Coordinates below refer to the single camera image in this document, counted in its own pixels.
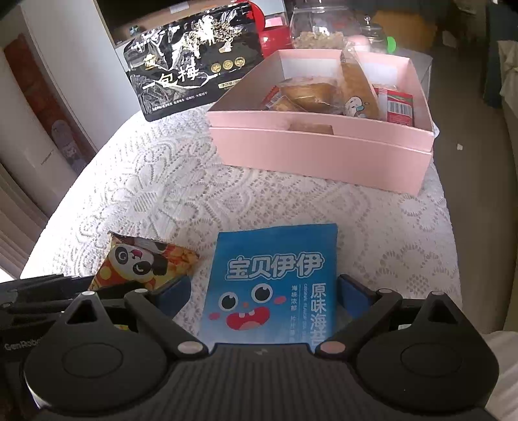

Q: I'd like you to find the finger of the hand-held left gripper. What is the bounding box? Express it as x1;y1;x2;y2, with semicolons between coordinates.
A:
0;274;95;315

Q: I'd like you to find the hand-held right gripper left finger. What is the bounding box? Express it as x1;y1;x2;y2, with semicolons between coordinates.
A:
54;276;207;359

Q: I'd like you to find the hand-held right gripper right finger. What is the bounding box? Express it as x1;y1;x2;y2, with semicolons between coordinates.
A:
315;274;470;359

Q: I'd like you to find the panda print snack packet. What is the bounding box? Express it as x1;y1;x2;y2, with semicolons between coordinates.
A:
88;231;201;294

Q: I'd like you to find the blue seaweed packet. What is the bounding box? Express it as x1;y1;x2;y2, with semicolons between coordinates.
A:
197;222;345;354

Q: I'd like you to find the pink box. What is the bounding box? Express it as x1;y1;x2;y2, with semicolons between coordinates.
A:
206;49;434;197

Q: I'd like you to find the red and white snack packet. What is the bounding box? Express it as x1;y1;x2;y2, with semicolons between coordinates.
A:
374;87;414;127

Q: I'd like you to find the long bread packet cartoon face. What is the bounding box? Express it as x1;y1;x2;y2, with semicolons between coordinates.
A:
339;48;382;121

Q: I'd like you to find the brown bread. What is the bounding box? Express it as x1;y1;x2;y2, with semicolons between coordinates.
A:
279;79;341;115

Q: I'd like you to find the white lace tablecloth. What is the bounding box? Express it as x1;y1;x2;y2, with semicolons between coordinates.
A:
19;106;463;349

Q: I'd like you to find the white cabinet with sticker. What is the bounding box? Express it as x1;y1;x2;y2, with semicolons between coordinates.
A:
0;32;98;176

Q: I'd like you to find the black snack bag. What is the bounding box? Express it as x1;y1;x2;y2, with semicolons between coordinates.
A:
122;1;264;122

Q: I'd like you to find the large glass jar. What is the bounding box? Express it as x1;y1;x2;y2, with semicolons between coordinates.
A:
289;0;362;51

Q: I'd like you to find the small glass jar with lid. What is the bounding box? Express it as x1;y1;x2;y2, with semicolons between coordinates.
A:
358;14;390;54

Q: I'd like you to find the red box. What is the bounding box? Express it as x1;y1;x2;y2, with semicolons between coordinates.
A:
249;0;297;60

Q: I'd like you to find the cardboard box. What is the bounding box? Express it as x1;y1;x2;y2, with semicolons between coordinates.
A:
371;9;440;50

